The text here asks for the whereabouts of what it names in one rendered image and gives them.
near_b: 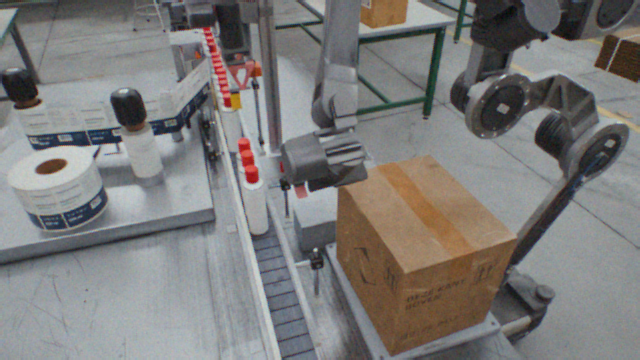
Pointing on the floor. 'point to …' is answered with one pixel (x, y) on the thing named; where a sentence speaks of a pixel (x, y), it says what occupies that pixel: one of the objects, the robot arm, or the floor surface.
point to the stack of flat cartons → (621, 54)
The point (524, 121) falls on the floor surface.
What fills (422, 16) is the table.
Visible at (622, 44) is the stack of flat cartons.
